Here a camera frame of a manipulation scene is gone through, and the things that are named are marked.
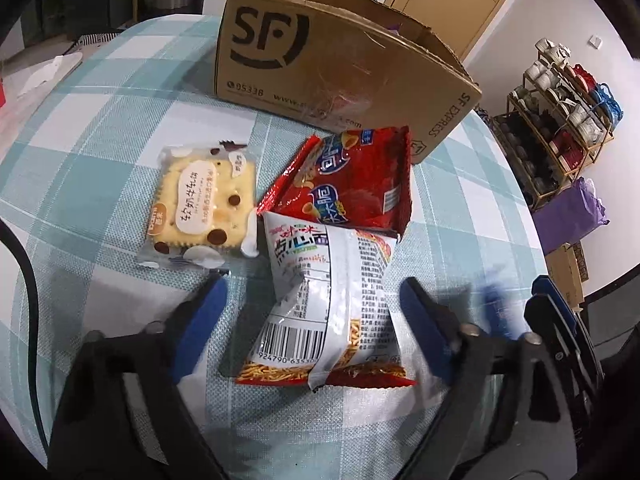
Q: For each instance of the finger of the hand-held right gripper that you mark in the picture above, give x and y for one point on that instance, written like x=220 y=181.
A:
x=550 y=305
x=495 y=305

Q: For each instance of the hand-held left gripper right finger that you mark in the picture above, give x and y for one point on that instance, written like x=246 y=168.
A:
x=430 y=330

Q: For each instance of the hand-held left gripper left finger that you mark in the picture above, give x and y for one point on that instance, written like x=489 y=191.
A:
x=205 y=320

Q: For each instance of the white noodle snack packet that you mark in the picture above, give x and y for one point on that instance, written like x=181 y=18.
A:
x=325 y=300

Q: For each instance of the spotted cookie packet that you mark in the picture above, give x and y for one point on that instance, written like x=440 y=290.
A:
x=200 y=200

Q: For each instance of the red snack packet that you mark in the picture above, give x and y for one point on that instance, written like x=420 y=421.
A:
x=350 y=180

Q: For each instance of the brown cardboard box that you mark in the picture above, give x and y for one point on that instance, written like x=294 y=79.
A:
x=325 y=60

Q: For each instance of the small cardboard box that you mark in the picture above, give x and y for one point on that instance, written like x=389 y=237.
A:
x=567 y=272

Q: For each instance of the purple bag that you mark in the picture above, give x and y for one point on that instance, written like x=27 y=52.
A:
x=575 y=220

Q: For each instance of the pile of shoes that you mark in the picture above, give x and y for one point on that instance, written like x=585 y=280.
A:
x=580 y=120

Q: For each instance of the patterned rug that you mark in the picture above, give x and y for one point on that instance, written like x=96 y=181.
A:
x=95 y=40

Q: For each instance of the wooden door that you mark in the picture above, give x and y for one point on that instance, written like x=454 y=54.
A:
x=480 y=0

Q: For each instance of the white wall switch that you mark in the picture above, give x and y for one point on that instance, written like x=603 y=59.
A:
x=595 y=41

